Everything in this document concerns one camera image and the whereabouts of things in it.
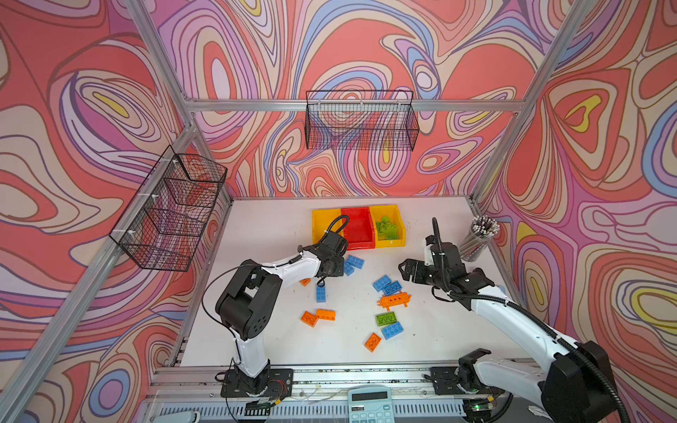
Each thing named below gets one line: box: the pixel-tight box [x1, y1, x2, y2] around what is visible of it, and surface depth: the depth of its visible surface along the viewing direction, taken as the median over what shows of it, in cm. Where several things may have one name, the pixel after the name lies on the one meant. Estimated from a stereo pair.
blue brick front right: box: [381, 321, 405, 341], surface depth 84 cm
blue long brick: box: [315, 282, 327, 304], surface depth 92 cm
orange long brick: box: [316, 308, 336, 321], surface depth 86 cm
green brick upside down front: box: [375, 311, 398, 327], surface depth 86 cm
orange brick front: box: [364, 332, 382, 353], surface depth 82 cm
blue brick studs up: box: [371, 274, 392, 292], surface depth 94 cm
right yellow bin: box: [369, 204, 407, 249], surface depth 106 cm
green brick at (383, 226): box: [375, 219, 390, 235], surface depth 107 cm
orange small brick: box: [300, 310, 320, 328], surface depth 86 cm
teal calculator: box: [347, 385, 395, 423], surface depth 69 cm
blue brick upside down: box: [382, 280, 402, 297], surface depth 93 cm
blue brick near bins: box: [346, 254, 365, 270], surface depth 100 cm
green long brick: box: [375, 221, 399, 240], surface depth 106 cm
